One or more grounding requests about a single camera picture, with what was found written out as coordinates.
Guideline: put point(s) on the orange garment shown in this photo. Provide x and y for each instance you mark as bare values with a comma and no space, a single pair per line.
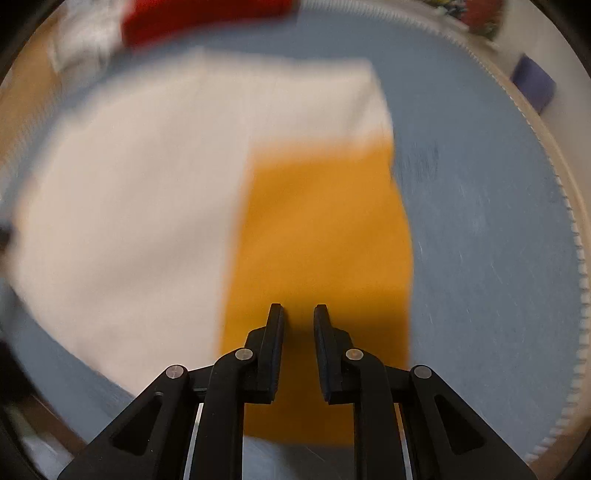
323,230

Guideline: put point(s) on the white plush toy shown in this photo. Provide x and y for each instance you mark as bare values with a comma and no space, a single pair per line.
87,32

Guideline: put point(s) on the grey quilted bed mattress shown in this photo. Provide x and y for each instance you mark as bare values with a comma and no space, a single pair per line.
485,254

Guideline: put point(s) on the beige pants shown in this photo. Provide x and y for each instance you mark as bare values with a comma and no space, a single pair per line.
138,207

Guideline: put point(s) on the purple box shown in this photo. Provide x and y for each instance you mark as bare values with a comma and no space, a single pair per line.
533,83

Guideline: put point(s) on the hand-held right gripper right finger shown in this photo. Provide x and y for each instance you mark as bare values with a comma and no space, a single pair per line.
323,341

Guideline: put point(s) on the red patterned cushion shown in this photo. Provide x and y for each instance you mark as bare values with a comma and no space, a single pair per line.
482,16

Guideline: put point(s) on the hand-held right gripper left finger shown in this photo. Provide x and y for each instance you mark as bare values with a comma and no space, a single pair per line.
277,341

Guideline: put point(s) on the plush toy in red sweater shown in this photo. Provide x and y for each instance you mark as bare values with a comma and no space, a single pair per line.
194,18

